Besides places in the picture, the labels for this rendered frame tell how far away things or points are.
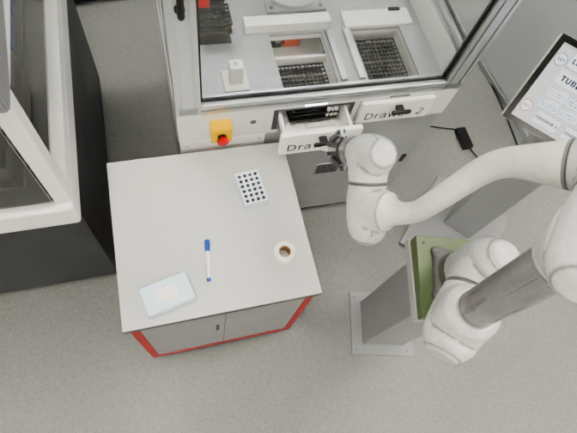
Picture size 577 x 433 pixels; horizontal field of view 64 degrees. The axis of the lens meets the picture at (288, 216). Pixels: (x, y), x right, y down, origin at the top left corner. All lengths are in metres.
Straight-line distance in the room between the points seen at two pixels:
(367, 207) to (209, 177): 0.65
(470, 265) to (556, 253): 0.59
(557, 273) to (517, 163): 0.28
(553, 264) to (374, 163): 0.49
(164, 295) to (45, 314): 1.01
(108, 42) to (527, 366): 2.88
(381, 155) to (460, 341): 0.54
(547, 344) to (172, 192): 2.01
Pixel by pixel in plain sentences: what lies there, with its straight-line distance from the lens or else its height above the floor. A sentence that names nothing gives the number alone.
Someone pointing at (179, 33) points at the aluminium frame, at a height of 1.29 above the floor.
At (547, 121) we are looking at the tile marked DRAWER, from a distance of 1.87.
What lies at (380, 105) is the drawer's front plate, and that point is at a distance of 1.72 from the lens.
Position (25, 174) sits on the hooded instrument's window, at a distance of 1.33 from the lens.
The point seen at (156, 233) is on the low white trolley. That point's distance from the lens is 1.56.
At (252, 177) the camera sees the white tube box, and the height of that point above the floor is 0.80.
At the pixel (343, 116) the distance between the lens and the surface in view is 1.72.
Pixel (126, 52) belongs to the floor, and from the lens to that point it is 3.03.
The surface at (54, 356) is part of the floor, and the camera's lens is 2.32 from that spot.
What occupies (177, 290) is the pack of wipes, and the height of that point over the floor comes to 0.81.
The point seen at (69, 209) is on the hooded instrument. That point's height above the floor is 0.90.
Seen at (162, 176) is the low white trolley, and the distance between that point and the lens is 1.65.
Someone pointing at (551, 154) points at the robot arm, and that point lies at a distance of 1.01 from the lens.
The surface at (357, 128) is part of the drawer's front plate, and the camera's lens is 1.62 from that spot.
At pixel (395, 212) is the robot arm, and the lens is 1.18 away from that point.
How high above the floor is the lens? 2.19
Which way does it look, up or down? 64 degrees down
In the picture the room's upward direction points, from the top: 19 degrees clockwise
